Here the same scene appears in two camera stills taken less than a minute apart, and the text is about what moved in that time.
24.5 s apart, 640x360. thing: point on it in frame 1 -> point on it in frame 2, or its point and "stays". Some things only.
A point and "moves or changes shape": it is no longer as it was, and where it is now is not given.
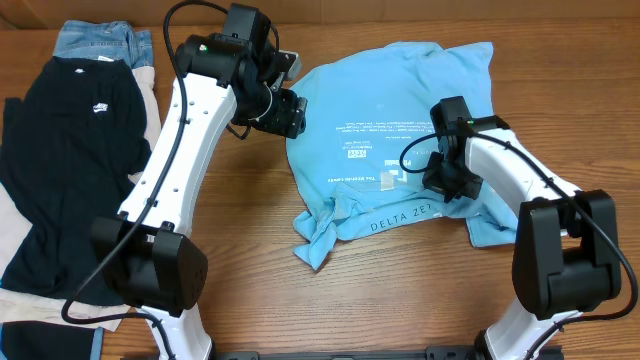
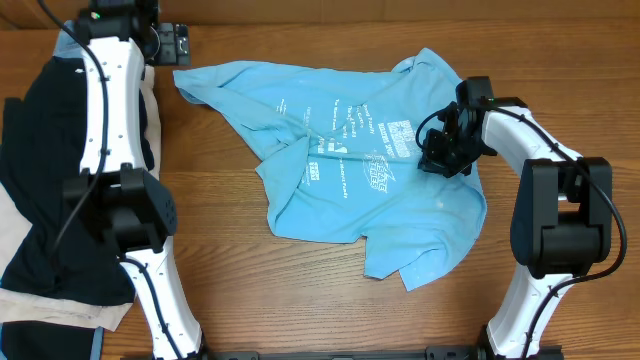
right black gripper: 431,181 -> 432,162
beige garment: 15,238 stays
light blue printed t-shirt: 360,137 moves or changes shape
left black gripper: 288,117 -> 170,55
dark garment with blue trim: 43,340 stays
